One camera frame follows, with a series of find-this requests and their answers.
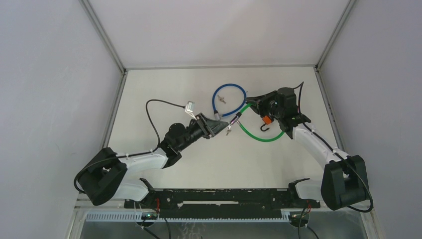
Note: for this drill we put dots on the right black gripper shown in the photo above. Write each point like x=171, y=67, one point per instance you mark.
x=261, y=101

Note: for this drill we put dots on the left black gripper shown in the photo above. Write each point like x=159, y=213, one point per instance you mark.
x=209, y=128

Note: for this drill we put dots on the blue cable lock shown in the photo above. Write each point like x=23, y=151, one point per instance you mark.
x=233, y=94

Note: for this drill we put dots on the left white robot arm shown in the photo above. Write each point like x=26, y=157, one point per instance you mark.
x=110, y=175

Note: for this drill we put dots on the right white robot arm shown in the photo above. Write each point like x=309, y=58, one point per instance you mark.
x=344, y=183

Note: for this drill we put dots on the orange padlock with keys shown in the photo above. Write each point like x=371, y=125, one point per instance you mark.
x=267, y=121

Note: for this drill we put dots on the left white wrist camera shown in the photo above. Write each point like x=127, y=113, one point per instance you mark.
x=189, y=109

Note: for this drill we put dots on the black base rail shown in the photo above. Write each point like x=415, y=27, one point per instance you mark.
x=223, y=204

